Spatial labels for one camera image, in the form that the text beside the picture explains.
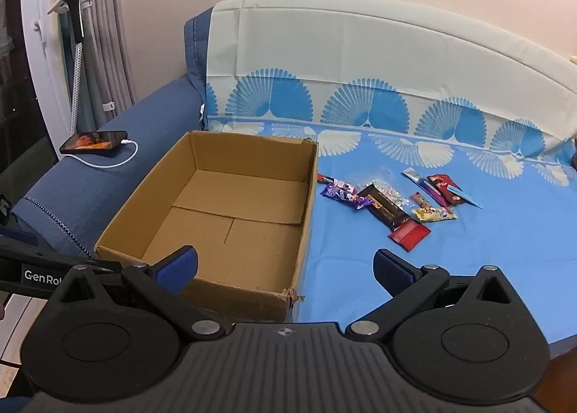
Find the white charging cable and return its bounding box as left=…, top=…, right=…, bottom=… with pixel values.
left=76, top=138, right=140, bottom=170

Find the yellow wrapper packet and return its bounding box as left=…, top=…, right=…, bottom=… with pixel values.
left=414, top=206, right=458, bottom=223

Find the dark red packet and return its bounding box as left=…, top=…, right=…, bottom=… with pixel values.
left=426, top=174, right=466, bottom=205

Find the black smartphone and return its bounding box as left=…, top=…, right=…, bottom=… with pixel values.
left=60, top=129, right=129, bottom=155

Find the black garment steamer head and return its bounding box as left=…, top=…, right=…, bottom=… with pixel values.
left=48, top=0, right=87, bottom=45

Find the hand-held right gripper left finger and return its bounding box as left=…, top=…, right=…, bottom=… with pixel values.
left=49, top=245, right=228, bottom=342

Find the braided steamer hose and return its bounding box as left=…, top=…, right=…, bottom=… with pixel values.
left=69, top=40, right=85, bottom=135

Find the white and purple long bar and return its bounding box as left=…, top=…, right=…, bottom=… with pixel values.
left=402, top=168, right=452, bottom=207

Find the wooden bed frame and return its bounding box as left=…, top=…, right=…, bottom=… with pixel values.
left=534, top=334, right=577, bottom=413

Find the thin blue wrapper packet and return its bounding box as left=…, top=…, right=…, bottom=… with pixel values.
left=446, top=185, right=483, bottom=209

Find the dark blue stitched blanket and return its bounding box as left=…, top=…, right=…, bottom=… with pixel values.
left=11, top=6, right=218, bottom=261

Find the blue fan print bedsheet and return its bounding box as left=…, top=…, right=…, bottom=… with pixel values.
left=205, top=0, right=577, bottom=347

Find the white window frame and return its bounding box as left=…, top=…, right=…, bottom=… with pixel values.
left=19, top=0, right=76, bottom=173

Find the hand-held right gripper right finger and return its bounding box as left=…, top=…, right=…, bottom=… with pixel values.
left=345, top=248, right=529, bottom=342

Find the clear bag of candies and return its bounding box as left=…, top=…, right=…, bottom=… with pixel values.
left=360, top=166, right=409, bottom=207

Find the purple wrapper packet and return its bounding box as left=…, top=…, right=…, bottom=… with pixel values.
left=323, top=181, right=375, bottom=212

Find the brown cardboard box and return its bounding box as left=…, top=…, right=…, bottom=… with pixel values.
left=94, top=130, right=320, bottom=324

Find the dark brown chocolate bar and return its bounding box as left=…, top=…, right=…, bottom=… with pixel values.
left=358, top=185, right=412, bottom=230

